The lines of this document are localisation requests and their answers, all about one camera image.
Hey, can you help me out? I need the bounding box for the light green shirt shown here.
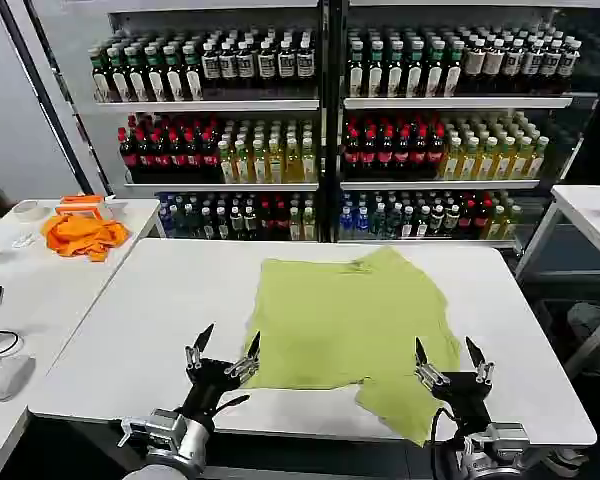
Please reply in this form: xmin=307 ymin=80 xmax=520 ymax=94
xmin=242 ymin=245 xmax=464 ymax=448

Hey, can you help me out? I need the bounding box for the thick black slanted pole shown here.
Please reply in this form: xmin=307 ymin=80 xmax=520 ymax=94
xmin=0 ymin=0 xmax=99 ymax=196

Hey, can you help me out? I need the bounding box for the thin black slanted pole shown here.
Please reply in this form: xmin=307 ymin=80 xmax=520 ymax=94
xmin=23 ymin=0 xmax=115 ymax=197

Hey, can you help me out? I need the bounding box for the white table with grey legs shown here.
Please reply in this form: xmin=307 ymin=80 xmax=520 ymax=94
xmin=514 ymin=183 xmax=600 ymax=381

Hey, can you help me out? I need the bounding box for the white side table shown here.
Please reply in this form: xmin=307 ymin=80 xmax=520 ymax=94
xmin=0 ymin=198 xmax=162 ymax=480

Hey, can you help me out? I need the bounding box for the shelf with drink bottles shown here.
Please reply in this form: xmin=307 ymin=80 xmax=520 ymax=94
xmin=87 ymin=0 xmax=589 ymax=249

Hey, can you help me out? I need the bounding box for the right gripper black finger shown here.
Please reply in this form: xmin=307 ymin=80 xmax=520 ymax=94
xmin=413 ymin=336 xmax=452 ymax=395
xmin=465 ymin=335 xmax=497 ymax=386

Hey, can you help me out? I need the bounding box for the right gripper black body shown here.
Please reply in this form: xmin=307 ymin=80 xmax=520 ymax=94
xmin=431 ymin=370 xmax=494 ymax=427

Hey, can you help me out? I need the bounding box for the orange and white box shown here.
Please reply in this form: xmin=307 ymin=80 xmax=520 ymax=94
xmin=54 ymin=193 xmax=116 ymax=221

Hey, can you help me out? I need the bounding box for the orange crumpled cloth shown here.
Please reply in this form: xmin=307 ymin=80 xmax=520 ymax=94
xmin=42 ymin=212 xmax=131 ymax=263

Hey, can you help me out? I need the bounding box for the white tape roll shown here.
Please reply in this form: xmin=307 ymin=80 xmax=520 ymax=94
xmin=13 ymin=202 xmax=45 ymax=224

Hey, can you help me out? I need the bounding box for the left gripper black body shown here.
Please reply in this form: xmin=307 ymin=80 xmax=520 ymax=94
xmin=181 ymin=356 xmax=260 ymax=434

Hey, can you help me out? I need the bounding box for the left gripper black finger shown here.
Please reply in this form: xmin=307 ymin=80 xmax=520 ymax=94
xmin=222 ymin=330 xmax=262 ymax=380
xmin=183 ymin=322 xmax=216 ymax=372

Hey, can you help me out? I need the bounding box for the grey computer mouse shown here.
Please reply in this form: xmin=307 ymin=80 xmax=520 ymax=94
xmin=0 ymin=354 xmax=36 ymax=403

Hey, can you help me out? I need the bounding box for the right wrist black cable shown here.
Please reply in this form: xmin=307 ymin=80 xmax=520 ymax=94
xmin=428 ymin=406 xmax=462 ymax=480

